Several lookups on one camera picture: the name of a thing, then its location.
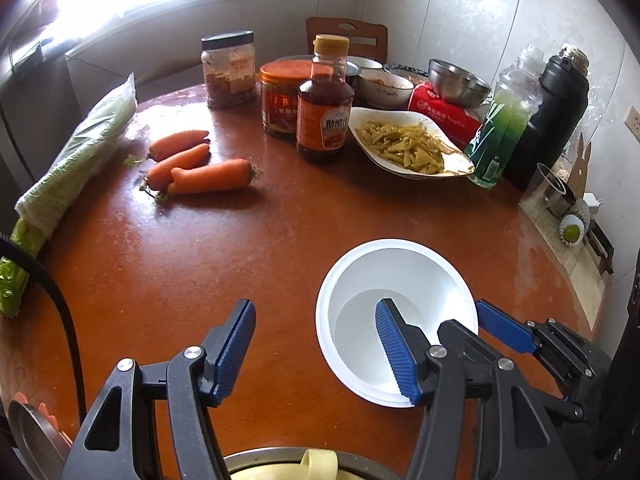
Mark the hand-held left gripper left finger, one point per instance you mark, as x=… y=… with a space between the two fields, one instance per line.
x=232 y=355

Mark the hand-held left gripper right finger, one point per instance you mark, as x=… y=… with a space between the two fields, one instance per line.
x=395 y=355

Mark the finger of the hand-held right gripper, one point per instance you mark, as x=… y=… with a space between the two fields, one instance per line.
x=505 y=325
x=457 y=332

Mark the red paper noodle bowl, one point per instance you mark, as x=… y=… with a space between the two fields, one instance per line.
x=400 y=270

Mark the large stainless steel bowl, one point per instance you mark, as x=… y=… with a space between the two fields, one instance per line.
x=260 y=457

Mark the round metal pan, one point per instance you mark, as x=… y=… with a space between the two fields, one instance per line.
x=35 y=440

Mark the green fruit in foam net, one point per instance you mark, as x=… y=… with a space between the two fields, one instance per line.
x=571 y=231

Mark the dark object at table edge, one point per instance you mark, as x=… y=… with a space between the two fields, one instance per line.
x=600 y=247

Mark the clear plastic cup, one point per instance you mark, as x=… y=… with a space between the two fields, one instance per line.
x=535 y=192

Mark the small steel cup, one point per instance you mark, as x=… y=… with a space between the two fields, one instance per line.
x=562 y=200

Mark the fruit in white foam net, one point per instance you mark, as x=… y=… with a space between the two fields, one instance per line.
x=582 y=210

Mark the white charger plug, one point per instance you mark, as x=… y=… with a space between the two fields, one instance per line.
x=594 y=202

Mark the wooden rabbit ornament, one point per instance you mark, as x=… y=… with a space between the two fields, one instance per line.
x=581 y=165

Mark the large carrot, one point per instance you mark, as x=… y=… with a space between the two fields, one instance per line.
x=215 y=177

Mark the white plate of cooked vegetables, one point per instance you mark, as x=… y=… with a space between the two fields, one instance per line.
x=405 y=145

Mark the green drink bottle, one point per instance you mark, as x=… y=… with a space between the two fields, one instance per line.
x=502 y=130

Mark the medium carrot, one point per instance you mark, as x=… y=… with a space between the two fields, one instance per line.
x=177 y=162

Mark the black thermos flask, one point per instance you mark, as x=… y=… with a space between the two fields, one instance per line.
x=550 y=120

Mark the red tissue box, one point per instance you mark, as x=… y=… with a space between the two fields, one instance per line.
x=440 y=117

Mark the small carrot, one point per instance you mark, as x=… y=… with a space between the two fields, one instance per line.
x=177 y=142

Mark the small stainless steel bowl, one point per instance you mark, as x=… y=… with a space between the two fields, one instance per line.
x=457 y=85

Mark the brown vinegar bottle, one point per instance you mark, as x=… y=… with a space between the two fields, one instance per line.
x=325 y=115

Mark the celery in plastic bag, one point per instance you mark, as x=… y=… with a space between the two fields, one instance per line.
x=75 y=160

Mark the white ceramic bowl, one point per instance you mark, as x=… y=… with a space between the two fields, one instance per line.
x=385 y=90

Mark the red-lidded sauce jar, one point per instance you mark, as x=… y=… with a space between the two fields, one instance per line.
x=282 y=100

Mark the blue patterned ceramic dish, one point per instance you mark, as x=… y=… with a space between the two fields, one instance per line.
x=407 y=74

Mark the small grey bowl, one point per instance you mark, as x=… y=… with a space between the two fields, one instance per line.
x=367 y=63

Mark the clear jar with black lid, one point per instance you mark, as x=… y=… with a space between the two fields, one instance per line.
x=228 y=70

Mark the grey refrigerator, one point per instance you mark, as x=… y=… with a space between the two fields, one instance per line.
x=20 y=135

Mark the wooden chair with cutout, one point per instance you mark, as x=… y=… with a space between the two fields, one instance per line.
x=345 y=40

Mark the wall socket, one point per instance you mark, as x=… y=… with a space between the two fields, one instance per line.
x=634 y=124

